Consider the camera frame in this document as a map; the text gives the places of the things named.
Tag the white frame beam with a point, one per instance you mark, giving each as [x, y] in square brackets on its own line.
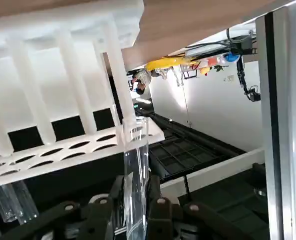
[212, 162]

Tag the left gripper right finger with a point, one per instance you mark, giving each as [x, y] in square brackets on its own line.
[167, 220]

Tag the silver metal frame post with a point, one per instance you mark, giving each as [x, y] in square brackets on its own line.
[282, 125]

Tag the white test tube rack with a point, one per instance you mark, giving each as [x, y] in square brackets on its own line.
[63, 75]

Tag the black desk device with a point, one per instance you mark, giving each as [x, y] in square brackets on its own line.
[245, 45]

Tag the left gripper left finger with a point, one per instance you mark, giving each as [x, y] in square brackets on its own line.
[92, 220]

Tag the clear glass test tube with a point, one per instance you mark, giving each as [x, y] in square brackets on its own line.
[135, 175]
[3, 202]
[26, 200]

